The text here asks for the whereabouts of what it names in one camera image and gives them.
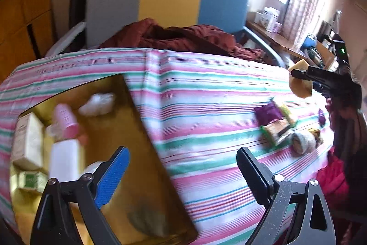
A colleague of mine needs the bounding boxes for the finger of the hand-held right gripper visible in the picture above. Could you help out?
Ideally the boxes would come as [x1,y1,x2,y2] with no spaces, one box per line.
[290,65,325,83]

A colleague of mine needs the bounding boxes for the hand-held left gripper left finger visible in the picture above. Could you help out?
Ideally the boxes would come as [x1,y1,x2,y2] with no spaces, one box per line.
[30,146,131,245]

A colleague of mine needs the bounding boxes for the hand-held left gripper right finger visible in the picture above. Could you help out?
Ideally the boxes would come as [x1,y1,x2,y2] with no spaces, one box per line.
[236,147,336,245]

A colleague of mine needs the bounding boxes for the yellow sponge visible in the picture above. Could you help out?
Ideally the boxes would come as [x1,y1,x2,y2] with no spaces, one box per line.
[288,59,314,100]

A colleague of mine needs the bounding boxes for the gold tin box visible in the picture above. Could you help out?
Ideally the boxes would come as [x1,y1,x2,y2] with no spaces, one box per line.
[10,74,199,245]

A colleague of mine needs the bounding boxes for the white bottle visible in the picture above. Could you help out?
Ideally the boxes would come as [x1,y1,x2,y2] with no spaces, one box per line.
[49,138,87,181]

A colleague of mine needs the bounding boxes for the green yellow cracker packet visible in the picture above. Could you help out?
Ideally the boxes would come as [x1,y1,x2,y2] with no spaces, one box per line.
[271,98,299,129]
[260,119,294,148]

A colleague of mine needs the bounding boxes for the purple snack packet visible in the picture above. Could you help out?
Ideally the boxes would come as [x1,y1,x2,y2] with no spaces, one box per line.
[254,103,284,127]

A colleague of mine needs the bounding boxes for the pink bottle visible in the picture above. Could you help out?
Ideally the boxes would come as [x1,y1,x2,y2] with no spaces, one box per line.
[54,104,81,140]

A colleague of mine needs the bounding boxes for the small green gold box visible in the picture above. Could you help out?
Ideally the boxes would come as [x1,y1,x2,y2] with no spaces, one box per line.
[17,171,48,195]

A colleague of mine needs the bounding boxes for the cream carton box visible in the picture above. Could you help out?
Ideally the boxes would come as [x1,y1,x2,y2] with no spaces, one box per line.
[11,113,44,171]

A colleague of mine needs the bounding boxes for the person's right hand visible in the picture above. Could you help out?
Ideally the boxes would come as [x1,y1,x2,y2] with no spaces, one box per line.
[325,96,363,159]

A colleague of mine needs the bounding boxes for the blue container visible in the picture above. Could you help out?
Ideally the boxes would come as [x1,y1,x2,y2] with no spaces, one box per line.
[301,34,317,49]

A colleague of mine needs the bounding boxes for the small purple sachet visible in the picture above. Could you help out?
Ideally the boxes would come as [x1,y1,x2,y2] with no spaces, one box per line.
[318,109,327,129]

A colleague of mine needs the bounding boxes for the wooden side desk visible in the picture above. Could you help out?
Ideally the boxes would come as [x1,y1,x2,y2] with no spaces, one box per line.
[247,20,336,71]

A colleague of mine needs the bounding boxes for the brown furry item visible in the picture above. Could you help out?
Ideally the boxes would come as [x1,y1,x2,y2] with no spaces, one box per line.
[311,129,325,146]

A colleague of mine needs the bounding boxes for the white carton on desk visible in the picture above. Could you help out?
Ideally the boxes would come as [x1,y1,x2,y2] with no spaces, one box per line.
[259,7,280,32]

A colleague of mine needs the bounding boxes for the red garment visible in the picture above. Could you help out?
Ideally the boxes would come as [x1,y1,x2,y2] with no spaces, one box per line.
[315,147,367,220]

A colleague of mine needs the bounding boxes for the striped tablecloth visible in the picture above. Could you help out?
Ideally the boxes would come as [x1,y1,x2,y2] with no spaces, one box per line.
[0,48,342,245]

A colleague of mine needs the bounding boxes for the maroon cloth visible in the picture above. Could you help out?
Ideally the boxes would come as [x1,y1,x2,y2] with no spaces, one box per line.
[99,18,276,65]

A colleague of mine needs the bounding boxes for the grey yellow blue chair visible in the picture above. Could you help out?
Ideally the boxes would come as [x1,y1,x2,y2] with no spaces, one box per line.
[46,0,287,68]

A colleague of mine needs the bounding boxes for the black rolled mat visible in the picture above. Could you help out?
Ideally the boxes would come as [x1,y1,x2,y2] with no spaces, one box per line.
[69,0,96,52]

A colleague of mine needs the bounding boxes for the wooden wardrobe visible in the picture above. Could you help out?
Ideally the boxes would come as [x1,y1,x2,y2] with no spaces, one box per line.
[0,0,57,82]

